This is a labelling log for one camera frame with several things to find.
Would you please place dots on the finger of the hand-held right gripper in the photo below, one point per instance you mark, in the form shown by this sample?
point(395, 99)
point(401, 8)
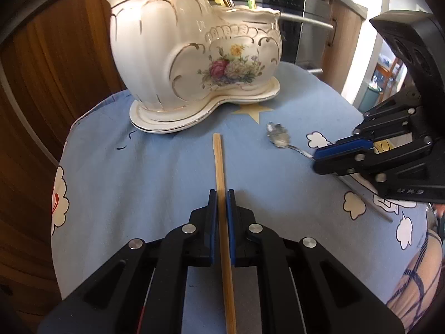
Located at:
point(347, 165)
point(344, 148)

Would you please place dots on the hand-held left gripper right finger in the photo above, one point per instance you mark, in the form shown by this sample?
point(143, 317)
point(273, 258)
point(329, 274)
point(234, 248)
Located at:
point(230, 229)

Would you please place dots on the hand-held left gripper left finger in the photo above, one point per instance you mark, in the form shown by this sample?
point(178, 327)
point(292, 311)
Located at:
point(211, 229)

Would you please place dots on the bamboo chopstick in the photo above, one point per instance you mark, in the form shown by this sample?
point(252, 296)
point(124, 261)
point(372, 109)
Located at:
point(220, 167)

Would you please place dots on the small silver flower spoon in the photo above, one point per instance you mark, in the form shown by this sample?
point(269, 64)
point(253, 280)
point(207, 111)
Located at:
point(278, 135)

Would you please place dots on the white floral ceramic utensil holder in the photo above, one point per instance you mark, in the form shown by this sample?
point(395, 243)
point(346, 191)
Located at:
point(156, 52)

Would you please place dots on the wooden chair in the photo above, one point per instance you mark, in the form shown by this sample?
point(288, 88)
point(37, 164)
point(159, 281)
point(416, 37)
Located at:
point(396, 71)

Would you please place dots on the teal bin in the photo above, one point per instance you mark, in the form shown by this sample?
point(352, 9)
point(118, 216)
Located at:
point(370, 99)

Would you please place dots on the blue printed cloth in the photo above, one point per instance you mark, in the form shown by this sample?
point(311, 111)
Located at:
point(139, 181)

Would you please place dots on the light wooden cabinet door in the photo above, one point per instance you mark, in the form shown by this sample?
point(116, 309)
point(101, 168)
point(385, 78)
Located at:
point(344, 48)

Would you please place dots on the white ceramic saucer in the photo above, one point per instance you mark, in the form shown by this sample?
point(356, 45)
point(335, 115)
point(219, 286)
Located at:
point(156, 123)

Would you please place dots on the person's plaid clothing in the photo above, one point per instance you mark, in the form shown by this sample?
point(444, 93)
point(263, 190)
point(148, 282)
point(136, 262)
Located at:
point(417, 278)

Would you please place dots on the stainless steel oven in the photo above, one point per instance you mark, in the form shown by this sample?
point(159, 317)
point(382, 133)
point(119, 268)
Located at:
point(306, 10)

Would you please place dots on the dark wooden cabinet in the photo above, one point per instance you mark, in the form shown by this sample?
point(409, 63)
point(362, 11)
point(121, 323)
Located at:
point(52, 59)

